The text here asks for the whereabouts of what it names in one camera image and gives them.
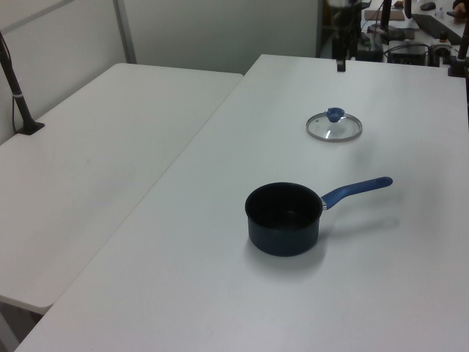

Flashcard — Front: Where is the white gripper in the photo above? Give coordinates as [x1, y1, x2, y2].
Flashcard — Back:
[330, 6, 363, 73]

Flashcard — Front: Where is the glass lid with blue knob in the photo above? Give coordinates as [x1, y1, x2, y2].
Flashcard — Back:
[305, 106, 365, 144]

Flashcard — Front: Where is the black monitor stand round base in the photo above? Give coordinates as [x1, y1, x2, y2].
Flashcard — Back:
[367, 0, 405, 43]

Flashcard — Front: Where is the black box on desk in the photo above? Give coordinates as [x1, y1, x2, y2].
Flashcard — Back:
[387, 43, 430, 66]

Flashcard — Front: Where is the black keyboard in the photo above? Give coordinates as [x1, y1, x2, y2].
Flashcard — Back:
[412, 13, 464, 39]

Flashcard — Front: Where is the black stand with table clamp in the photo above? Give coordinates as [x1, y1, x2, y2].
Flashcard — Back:
[447, 0, 469, 78]

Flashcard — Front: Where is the white side table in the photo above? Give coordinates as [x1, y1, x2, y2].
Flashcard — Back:
[0, 62, 245, 314]

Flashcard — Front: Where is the dark blue saucepan blue handle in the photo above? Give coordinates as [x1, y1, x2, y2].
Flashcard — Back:
[244, 176, 394, 258]

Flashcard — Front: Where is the grey metal partition post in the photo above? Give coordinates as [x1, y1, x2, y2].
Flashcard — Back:
[112, 0, 138, 65]

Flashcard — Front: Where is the black camera stand with flat foot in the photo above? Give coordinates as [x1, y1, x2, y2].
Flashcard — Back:
[0, 31, 46, 137]

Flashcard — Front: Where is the thin black cable on stand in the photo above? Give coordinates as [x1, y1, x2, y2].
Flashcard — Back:
[0, 36, 20, 133]

